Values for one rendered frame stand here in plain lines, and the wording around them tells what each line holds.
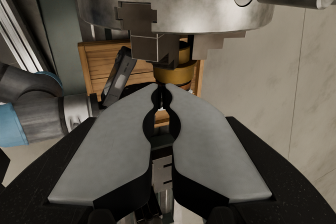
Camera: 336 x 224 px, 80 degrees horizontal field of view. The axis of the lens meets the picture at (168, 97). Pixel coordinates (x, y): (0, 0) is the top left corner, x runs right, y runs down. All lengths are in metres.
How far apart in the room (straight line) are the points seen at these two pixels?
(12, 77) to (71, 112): 0.15
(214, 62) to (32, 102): 1.60
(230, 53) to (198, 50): 1.53
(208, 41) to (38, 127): 0.33
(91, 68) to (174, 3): 0.40
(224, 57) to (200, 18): 1.67
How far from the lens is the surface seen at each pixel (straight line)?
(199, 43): 0.39
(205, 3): 0.24
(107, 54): 0.58
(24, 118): 0.40
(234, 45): 1.92
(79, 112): 0.38
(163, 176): 0.79
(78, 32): 0.92
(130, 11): 0.25
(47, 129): 0.40
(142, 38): 0.27
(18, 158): 1.98
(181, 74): 0.38
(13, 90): 0.48
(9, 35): 1.28
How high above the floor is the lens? 1.44
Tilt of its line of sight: 54 degrees down
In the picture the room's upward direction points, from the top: 143 degrees clockwise
